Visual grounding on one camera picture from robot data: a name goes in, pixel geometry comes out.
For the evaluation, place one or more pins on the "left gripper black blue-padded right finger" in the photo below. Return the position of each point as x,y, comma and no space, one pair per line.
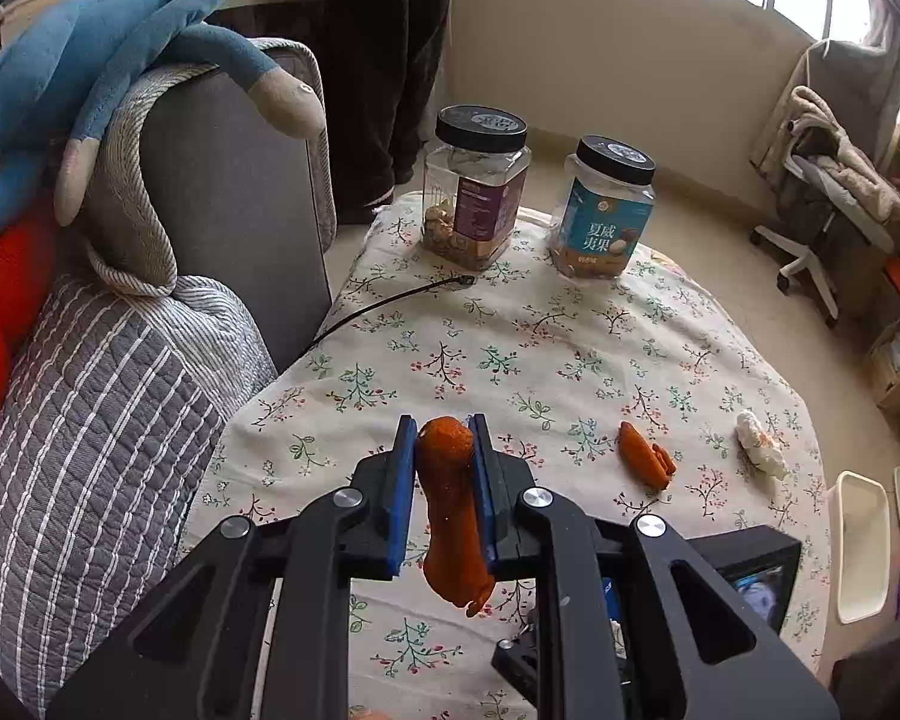
635,621

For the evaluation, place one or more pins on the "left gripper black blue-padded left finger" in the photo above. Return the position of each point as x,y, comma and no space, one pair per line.
254,622

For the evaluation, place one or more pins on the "white tissue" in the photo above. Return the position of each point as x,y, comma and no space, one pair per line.
760,447

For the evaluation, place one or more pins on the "small orange peel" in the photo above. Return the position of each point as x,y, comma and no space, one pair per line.
649,463

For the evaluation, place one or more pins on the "large orange peel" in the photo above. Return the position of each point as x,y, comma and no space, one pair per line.
444,454

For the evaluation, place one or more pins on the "white trash bin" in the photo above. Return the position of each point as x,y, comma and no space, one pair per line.
860,546

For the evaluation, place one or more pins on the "grey striped quilt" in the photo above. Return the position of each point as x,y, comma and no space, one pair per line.
116,403

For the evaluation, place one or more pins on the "floral tablecloth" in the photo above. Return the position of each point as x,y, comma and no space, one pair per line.
554,365

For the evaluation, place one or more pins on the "white office chair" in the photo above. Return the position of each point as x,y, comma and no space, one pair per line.
829,237

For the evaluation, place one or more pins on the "blue label nut jar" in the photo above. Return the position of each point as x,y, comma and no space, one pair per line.
609,202

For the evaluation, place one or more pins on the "beige blanket on chair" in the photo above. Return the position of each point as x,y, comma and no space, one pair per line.
839,158

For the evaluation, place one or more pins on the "red cushion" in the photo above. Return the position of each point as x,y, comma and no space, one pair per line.
27,261

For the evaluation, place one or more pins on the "grey sofa armrest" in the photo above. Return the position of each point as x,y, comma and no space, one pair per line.
236,198

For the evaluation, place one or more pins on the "purple label nut jar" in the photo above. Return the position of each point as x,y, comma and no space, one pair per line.
473,182

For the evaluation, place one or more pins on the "blue plush toy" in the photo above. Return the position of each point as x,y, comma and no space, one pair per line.
62,79

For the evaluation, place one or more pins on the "person in dark clothes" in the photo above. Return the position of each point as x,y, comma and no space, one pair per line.
379,61

